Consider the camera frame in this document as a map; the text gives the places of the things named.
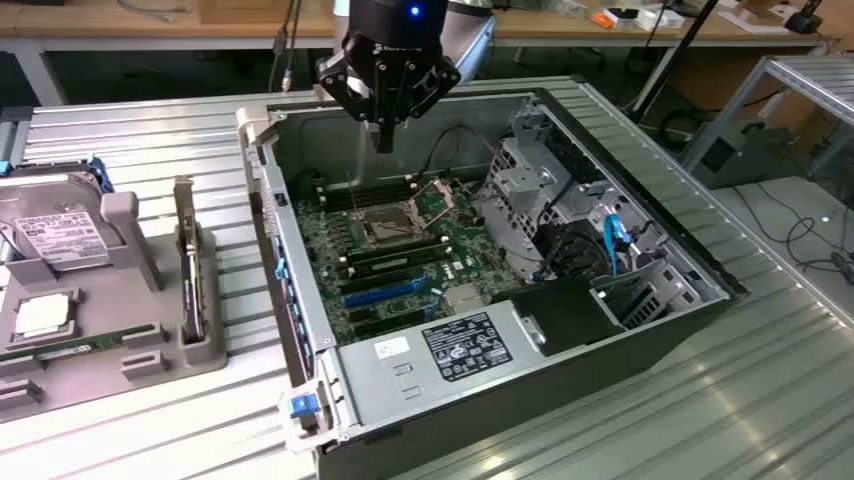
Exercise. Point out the grey power supply unit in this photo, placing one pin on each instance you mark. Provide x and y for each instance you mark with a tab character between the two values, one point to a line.
388	385

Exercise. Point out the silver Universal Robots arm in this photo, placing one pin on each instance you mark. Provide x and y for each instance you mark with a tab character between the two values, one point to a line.
477	45

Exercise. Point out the silver CPU chip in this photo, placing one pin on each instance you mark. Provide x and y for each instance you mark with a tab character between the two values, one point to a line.
44	316

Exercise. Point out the blue card retainer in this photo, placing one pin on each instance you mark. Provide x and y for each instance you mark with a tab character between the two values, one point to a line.
281	265

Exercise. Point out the silver hard disk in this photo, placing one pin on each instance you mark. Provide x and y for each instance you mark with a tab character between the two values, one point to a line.
54	235

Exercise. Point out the white flat paper box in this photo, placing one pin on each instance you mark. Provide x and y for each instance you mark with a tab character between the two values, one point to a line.
755	22

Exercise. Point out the black slot with blue latch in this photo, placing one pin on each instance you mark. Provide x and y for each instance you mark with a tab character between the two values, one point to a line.
394	316

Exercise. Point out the green RAM stick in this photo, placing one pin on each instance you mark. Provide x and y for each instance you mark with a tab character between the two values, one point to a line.
68	347

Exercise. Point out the CPU socket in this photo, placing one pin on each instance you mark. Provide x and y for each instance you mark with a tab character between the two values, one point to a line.
388	227

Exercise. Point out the small silver heatsink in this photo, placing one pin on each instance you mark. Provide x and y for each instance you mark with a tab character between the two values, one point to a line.
465	296

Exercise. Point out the silver metal drive cage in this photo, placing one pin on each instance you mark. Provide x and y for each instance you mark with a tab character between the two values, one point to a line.
521	210

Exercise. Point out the black RAM slot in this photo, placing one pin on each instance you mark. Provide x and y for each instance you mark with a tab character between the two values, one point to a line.
397	253
336	190
394	246
340	202
401	259
404	266
338	196

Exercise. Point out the blue disk carrier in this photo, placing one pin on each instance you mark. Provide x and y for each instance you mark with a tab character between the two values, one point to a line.
101	170

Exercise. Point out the black tripod pole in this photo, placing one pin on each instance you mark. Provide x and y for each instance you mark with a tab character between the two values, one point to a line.
689	40

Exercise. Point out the thin metal locking lever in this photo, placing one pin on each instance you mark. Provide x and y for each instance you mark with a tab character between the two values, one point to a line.
356	192

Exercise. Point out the black expansion slot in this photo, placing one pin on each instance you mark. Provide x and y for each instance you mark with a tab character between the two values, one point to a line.
384	282
397	327

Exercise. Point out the black desk device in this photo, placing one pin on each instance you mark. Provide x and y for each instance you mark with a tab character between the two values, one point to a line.
804	22

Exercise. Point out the blue expansion slot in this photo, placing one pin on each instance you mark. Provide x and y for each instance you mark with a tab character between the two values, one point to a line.
381	296

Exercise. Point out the black plastic air shroud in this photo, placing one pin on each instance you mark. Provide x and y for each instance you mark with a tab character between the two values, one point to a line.
568	320

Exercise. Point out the blue case latch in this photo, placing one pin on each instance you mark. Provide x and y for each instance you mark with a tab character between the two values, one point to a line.
301	405

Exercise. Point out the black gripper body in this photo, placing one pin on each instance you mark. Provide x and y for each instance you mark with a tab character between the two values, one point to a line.
397	25

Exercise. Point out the open black PC case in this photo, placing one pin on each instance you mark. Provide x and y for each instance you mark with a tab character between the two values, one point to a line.
568	400

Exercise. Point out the graphics card with metal bracket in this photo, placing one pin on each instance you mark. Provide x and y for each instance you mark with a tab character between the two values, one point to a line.
190	260

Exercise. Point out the orange white small box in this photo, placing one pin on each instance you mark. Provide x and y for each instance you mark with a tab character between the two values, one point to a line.
604	19

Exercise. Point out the green motherboard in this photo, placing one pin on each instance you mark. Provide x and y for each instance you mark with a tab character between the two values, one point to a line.
481	250

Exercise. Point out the grey parts rack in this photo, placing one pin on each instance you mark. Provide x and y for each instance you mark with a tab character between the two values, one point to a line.
101	310

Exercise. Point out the aluminium frame table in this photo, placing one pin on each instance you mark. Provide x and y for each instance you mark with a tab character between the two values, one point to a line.
815	75

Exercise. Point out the black equipment box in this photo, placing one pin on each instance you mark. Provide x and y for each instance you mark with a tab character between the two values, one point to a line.
748	155

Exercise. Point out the silver socket cover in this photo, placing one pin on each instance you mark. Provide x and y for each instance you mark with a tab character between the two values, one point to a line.
441	183

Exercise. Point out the wooden desk with white frame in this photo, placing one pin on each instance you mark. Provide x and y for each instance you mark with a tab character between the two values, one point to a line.
548	27
101	25

